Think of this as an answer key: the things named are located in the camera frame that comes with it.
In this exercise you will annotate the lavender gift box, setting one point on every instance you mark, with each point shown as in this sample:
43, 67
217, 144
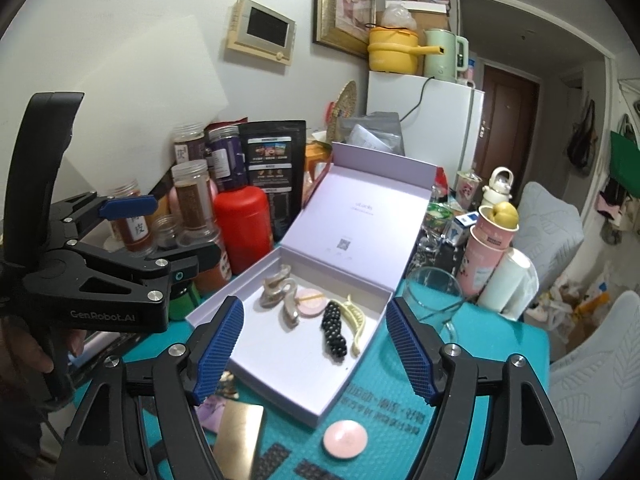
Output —
280, 360

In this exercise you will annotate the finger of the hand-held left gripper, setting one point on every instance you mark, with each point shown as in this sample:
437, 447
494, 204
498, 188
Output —
127, 206
197, 262

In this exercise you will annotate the red packet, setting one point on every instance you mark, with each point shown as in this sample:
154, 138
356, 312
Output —
440, 181

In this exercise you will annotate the clear jar red spice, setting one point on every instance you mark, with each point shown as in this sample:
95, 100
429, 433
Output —
217, 265

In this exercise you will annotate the red canister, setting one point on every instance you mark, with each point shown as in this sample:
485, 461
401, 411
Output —
242, 230

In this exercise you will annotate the small purple box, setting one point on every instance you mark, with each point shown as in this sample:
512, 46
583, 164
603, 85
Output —
212, 412

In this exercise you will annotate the gold rectangular box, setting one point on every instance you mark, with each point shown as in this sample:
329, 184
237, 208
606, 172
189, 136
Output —
237, 440

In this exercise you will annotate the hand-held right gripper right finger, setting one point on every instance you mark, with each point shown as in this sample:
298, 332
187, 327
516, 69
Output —
407, 345

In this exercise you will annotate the cardboard box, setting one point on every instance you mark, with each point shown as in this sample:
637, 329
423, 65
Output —
432, 17

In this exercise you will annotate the person's left hand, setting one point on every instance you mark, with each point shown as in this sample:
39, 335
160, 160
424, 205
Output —
22, 350

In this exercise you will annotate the yellow pot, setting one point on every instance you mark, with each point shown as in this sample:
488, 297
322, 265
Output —
392, 52

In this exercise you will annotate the grey quilted chair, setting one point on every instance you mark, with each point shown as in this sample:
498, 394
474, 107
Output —
550, 240
600, 385

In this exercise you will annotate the brown patterned hair clip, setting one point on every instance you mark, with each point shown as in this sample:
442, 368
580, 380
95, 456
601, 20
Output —
227, 385

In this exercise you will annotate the clear plastic bag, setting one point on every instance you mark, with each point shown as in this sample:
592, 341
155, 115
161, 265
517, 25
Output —
399, 16

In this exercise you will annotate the green tote bag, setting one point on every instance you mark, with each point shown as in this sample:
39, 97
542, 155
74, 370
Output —
625, 157

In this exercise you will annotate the dark hanging handbag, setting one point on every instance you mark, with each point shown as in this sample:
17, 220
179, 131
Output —
582, 140

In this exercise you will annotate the paper towel roll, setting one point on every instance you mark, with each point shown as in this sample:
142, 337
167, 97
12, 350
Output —
500, 285

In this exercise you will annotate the white water bottle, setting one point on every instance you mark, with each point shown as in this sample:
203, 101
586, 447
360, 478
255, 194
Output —
499, 187

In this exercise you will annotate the wall intercom panel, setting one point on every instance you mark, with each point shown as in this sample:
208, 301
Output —
262, 27

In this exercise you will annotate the clear jar dark label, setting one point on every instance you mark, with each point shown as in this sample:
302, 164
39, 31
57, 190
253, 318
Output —
189, 142

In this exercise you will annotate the black pouch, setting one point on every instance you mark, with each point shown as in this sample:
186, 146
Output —
272, 160

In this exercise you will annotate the brown door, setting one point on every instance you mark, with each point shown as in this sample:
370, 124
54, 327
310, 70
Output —
510, 110

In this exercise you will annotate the dark jar green label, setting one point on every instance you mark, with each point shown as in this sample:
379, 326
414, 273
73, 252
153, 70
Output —
182, 302

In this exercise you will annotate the white label spice jar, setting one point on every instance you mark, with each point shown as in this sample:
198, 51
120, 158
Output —
135, 232

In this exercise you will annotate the blue white carton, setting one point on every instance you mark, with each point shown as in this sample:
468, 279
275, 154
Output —
461, 230

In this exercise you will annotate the yellow pear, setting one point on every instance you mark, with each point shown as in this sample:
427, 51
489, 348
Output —
505, 214

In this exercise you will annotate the grey plastic bag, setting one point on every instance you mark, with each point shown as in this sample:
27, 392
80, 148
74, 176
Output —
380, 130

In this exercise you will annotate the glass with green print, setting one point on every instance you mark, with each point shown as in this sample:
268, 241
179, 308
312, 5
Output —
440, 220

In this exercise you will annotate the teal bubble mat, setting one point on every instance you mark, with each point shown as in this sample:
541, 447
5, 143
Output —
500, 360

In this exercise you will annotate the black polka-dot hair clip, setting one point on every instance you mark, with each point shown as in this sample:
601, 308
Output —
334, 330

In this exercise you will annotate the patterned paper cup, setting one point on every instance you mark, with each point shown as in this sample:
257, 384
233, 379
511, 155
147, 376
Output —
467, 186

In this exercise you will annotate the tall brown spice jar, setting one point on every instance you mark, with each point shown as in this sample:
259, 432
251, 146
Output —
192, 195

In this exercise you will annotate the pink bottle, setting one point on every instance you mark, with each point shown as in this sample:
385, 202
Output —
173, 202

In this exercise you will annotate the woven fan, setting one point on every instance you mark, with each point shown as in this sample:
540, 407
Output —
345, 105

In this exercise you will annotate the pink paper cup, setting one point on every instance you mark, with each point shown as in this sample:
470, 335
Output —
495, 237
477, 265

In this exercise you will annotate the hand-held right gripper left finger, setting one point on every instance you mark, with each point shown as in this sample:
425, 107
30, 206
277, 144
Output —
220, 345

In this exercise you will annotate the pale green kettle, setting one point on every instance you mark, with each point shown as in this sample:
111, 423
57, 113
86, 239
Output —
442, 57

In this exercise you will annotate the glass mug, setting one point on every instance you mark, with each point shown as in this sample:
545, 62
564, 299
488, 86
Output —
415, 300

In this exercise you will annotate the white fridge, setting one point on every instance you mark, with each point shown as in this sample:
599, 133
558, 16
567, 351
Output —
450, 125

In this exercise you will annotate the framed picture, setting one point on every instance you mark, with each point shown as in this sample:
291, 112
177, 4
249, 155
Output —
345, 5

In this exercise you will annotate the dark purple jar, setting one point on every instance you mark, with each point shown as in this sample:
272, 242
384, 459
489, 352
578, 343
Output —
225, 155

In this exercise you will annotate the orange packet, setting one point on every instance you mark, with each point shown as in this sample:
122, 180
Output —
316, 170

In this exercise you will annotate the pink round case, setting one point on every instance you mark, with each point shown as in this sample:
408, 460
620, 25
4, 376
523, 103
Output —
345, 439

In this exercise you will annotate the pale green hair claw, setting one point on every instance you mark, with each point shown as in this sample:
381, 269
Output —
357, 325

